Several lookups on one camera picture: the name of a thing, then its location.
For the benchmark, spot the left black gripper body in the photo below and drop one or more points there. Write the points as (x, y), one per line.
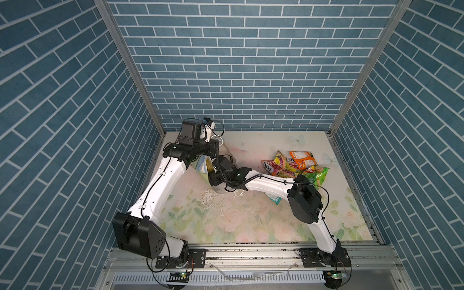
(210, 144)

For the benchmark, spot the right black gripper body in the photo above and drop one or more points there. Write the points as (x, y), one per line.
(216, 178)

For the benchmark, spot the pastel printed paper bag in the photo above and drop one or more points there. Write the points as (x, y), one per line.
(203, 166)

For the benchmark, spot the pink yellow Fox's candy bag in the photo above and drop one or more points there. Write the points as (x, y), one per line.
(276, 166)

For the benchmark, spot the teal candy bag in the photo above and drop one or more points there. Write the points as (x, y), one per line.
(275, 199)

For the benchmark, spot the orange white snack packet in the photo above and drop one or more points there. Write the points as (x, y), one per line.
(304, 160)

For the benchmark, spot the green snack packet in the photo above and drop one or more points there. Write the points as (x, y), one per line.
(316, 174)

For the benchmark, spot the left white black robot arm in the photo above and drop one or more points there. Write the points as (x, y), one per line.
(138, 230)

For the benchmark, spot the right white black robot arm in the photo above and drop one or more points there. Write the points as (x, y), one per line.
(303, 197)

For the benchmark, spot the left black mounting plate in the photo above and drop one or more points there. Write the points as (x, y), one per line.
(197, 256)

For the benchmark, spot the black mounting plate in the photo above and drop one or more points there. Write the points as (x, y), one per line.
(197, 256)
(314, 258)

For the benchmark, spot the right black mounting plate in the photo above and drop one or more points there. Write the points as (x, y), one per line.
(314, 258)

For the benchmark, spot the white slotted cable duct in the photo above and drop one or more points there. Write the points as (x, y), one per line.
(213, 278)

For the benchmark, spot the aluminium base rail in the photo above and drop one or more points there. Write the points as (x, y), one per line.
(286, 258)

